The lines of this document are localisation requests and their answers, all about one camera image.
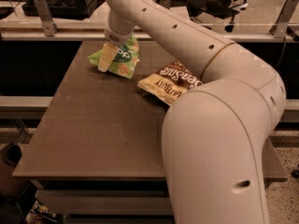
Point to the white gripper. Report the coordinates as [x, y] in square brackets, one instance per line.
[114, 36]

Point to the green rice chip bag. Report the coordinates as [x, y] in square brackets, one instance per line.
[126, 60]

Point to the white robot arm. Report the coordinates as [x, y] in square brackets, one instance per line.
[213, 135]

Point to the yellow brown chip bag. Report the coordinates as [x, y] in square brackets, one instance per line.
[169, 82]

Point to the black box on floor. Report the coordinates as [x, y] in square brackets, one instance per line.
[73, 9]

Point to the black office chair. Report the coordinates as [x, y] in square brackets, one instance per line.
[217, 8]

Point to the brown bin with hole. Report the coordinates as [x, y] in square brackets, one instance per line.
[9, 158]

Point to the grey drawer front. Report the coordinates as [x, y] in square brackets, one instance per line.
[106, 202]

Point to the left metal railing bracket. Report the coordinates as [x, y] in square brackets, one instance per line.
[43, 11]

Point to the metal railing bracket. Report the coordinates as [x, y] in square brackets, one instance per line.
[43, 11]
[165, 3]
[278, 30]

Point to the middle metal railing bracket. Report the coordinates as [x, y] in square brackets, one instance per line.
[165, 3]

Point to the right metal railing bracket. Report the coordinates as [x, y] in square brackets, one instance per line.
[278, 30]

